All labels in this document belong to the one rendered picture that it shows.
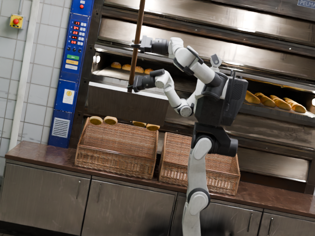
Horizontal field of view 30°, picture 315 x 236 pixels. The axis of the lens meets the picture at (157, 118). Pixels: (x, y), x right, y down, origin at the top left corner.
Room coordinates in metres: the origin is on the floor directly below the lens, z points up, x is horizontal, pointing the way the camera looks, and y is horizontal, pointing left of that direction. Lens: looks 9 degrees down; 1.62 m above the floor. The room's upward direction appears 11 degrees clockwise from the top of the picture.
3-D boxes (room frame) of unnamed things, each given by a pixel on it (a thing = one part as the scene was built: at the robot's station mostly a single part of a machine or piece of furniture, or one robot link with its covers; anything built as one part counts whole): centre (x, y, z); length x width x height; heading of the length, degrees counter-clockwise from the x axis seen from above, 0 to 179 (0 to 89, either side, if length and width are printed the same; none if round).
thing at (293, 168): (4.47, -0.34, 0.76); 1.79 x 0.11 x 0.19; 91
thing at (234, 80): (3.61, -0.35, 1.27); 0.34 x 0.30 x 0.36; 178
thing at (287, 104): (4.92, -0.91, 1.21); 0.61 x 0.48 x 0.06; 1
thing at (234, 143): (3.61, -0.38, 1.01); 0.28 x 0.13 x 0.18; 92
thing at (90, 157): (4.19, 0.24, 0.72); 0.56 x 0.49 x 0.28; 92
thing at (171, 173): (4.21, -0.36, 0.72); 0.56 x 0.49 x 0.28; 91
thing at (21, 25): (4.40, 1.16, 1.46); 0.10 x 0.07 x 0.10; 91
